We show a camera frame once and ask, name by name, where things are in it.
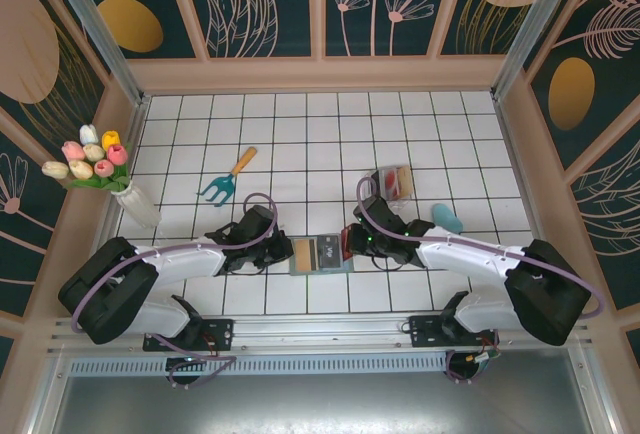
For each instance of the grey-teal card holder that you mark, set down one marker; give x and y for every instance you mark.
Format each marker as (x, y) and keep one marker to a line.
(322, 271)

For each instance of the clear plastic card box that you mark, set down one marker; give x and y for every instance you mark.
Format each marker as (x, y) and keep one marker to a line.
(400, 197)

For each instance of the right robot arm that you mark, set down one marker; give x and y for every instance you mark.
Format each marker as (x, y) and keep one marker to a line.
(465, 254)

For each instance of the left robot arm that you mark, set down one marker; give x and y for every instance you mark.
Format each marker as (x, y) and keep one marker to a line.
(175, 261)

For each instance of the red VIP card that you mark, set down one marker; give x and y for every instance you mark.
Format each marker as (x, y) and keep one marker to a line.
(390, 181)

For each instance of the gold VIP card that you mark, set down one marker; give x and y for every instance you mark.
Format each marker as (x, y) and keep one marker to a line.
(405, 181)

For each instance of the light blue trowel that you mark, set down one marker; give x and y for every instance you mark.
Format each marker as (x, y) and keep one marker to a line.
(445, 216)

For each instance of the white ribbed vase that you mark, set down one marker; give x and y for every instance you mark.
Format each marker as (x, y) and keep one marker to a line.
(137, 206)

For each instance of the grey metal panel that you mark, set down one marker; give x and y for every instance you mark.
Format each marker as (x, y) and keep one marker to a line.
(320, 404)

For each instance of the green tulip leaves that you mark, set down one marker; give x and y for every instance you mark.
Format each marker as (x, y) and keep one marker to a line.
(107, 183)

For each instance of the deep pink tulip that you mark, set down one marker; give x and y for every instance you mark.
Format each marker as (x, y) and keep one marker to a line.
(104, 168)
(118, 154)

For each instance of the tulip bouquet in vase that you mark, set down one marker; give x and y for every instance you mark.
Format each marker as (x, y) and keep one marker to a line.
(139, 121)

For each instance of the yellow tulip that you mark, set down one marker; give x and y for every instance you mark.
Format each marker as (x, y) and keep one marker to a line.
(110, 139)

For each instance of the cream tulip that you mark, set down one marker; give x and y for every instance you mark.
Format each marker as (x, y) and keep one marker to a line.
(55, 169)
(93, 152)
(81, 169)

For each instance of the white and blue tulip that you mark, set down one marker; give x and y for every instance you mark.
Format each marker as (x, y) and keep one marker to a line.
(89, 134)

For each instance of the pale pink tulip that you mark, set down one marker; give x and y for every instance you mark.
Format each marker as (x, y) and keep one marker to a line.
(73, 151)

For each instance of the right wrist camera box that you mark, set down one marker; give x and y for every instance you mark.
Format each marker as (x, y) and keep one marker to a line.
(377, 214)

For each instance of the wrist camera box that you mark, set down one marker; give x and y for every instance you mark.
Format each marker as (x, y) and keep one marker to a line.
(257, 221)
(377, 214)

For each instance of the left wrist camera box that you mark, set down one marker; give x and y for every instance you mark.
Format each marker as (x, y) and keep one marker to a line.
(257, 221)

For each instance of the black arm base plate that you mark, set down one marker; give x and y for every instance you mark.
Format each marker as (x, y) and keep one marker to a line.
(222, 331)
(425, 331)

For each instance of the aluminium mounting rail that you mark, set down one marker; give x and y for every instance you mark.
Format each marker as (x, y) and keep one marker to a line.
(320, 334)

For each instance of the aluminium corner post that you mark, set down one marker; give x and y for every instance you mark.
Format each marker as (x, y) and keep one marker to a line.
(540, 24)
(100, 34)

